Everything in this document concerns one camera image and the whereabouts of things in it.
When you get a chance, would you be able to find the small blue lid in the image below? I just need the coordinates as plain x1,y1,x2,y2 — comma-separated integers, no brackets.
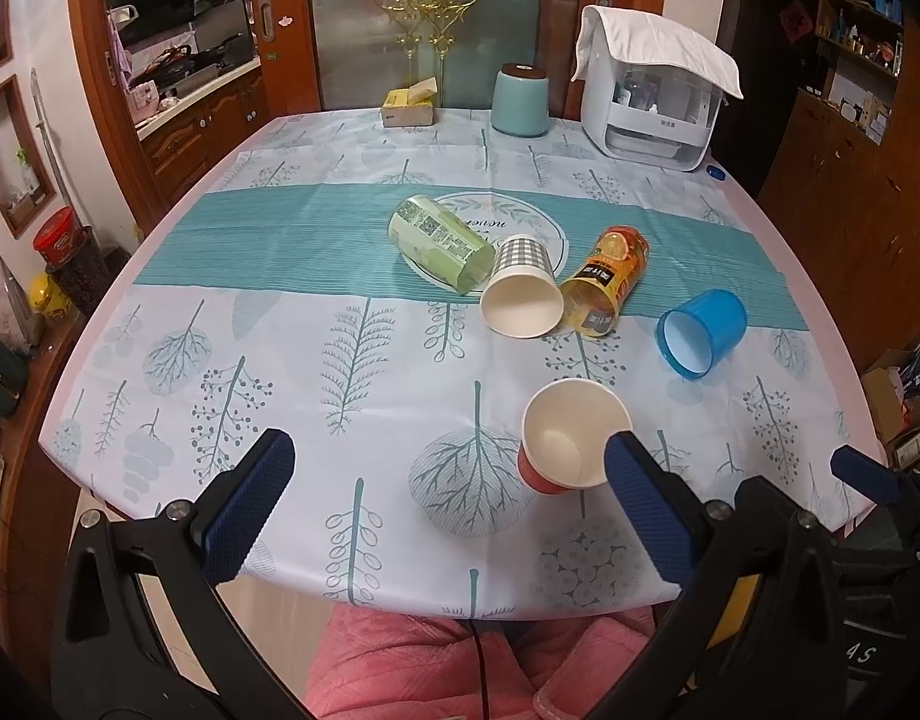
707,164,727,181

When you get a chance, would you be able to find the yellow tissue box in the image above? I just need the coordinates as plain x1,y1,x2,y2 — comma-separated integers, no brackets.
380,76,439,128

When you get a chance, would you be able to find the white appliance box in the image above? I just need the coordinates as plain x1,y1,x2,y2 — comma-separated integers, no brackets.
581,47,725,172

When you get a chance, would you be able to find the tree pattern tablecloth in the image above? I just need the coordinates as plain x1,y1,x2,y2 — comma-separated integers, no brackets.
40,110,870,619

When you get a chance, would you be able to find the white cloth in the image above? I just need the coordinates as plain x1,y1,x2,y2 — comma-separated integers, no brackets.
572,5,743,99

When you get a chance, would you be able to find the dark wooden shelf cabinet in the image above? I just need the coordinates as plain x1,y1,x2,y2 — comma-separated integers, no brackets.
735,0,920,369

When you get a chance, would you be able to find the red bucket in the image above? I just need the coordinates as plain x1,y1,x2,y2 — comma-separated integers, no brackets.
32,205,83,266

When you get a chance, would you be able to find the teal ceramic jar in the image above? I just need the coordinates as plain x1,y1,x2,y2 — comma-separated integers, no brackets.
491,64,549,138

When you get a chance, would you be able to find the yellow round object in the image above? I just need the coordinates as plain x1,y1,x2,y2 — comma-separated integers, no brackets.
28,271,73,320

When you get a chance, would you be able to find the green printed cup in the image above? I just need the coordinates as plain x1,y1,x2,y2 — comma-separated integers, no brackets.
387,195,496,294

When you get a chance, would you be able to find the blue plastic cup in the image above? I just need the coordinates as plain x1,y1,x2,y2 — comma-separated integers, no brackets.
655,289,748,380

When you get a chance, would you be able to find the wooden kitchen cabinet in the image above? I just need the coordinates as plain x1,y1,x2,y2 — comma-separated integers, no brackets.
70,0,323,231

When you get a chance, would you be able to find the grey checkered paper cup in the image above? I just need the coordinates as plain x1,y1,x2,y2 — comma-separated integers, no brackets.
480,234,564,340

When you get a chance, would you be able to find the orange printed cup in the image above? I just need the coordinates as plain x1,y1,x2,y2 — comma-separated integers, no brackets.
561,226,649,338

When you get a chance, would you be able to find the black cable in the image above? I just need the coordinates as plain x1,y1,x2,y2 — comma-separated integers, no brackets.
466,616,494,720

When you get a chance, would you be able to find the pink quilted clothing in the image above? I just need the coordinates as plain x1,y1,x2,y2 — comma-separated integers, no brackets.
304,606,655,718

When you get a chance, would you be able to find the red paper cup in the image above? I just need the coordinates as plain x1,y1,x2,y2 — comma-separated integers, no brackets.
517,379,632,494

